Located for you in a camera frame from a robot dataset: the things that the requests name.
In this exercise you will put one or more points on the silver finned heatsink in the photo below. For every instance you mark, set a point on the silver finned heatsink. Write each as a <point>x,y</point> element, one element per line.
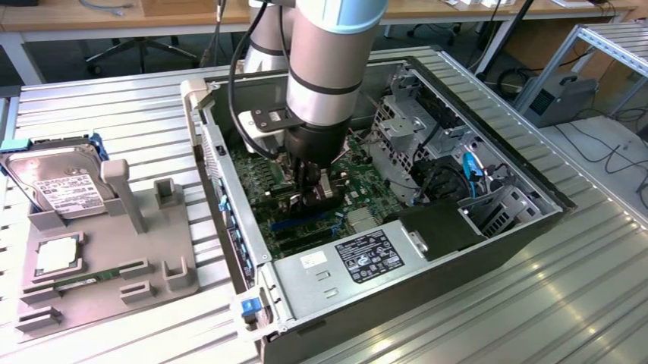
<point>365,221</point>

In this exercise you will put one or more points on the green RAM stick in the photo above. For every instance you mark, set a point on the green RAM stick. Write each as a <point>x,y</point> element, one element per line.
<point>77,282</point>

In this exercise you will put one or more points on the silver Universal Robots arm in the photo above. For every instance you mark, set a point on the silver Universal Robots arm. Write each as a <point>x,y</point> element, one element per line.
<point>324,57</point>

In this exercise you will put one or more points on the grey plastic parts rack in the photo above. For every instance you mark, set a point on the grey plastic parts rack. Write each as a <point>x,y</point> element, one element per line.
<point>117,250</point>

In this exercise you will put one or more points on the wooden desk white legs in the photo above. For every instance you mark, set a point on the wooden desk white legs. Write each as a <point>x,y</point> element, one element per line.
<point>431,11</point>
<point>60,19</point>

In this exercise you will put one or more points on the grey machine box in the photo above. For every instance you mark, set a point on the grey machine box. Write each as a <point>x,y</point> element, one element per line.
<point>562,102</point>

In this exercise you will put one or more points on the short black expansion slot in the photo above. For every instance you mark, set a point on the short black expansion slot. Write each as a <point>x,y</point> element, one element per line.
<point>284,237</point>

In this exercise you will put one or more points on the black office chair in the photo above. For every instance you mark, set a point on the black office chair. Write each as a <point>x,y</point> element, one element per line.
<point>445,30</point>

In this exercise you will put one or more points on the silver CPU chip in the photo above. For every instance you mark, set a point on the silver CPU chip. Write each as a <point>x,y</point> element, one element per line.
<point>58,256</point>

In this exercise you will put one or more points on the office chair star base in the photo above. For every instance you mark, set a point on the office chair star base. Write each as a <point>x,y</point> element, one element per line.
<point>145,45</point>

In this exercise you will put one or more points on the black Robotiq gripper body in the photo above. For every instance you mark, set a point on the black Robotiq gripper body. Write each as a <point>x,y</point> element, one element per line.
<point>318,144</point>

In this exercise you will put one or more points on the silver power supply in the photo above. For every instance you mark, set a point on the silver power supply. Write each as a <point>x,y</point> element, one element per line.
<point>314,288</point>

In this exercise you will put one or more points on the aluminium frame slat table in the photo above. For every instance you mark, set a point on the aluminium frame slat table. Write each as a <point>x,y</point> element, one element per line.
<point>618,41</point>

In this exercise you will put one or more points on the blue case latch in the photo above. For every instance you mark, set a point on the blue case latch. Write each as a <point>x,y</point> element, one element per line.
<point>249,306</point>

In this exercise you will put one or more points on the blue expansion slot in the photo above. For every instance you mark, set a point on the blue expansion slot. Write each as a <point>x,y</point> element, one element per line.
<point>284,226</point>

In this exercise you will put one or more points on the green motherboard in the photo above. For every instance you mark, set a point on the green motherboard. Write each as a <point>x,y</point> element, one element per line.
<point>365,189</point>

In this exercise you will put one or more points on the silver drive cage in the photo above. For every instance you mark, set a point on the silver drive cage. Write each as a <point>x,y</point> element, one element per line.
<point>400,129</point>

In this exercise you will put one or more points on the open black PC case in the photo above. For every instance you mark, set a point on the open black PC case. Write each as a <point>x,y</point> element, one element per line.
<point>405,322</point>

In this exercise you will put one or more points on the blue disk carrier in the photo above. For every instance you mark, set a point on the blue disk carrier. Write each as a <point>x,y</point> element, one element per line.
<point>12,146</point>

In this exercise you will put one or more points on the long black expansion slot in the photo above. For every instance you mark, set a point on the long black expansion slot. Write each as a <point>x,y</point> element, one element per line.
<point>309,237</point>
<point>309,245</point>

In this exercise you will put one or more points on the Nvidia graphics card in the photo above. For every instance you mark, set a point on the Nvidia graphics card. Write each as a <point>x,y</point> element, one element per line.
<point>316,208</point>

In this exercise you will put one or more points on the silver hard disk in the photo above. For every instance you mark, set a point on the silver hard disk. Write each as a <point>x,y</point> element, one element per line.
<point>55,178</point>

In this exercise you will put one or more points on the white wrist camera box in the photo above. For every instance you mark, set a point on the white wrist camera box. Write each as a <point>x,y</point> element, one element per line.
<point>253,125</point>

